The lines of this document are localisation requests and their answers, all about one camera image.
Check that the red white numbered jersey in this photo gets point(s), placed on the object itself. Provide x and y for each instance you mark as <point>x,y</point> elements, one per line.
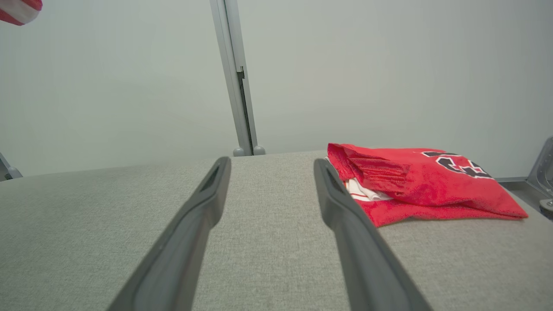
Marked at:
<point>432,185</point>

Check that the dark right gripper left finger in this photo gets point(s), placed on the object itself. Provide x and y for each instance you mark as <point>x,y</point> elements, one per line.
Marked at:
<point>181,250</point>

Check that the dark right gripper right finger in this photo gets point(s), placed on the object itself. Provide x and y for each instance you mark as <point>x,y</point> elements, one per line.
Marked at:
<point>363,259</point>

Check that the grey metal partition post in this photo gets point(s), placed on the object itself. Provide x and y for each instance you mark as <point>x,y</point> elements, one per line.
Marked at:
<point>543,177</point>

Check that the red shorts white stripe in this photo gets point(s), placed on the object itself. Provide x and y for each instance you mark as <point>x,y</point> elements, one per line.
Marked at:
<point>19,11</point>

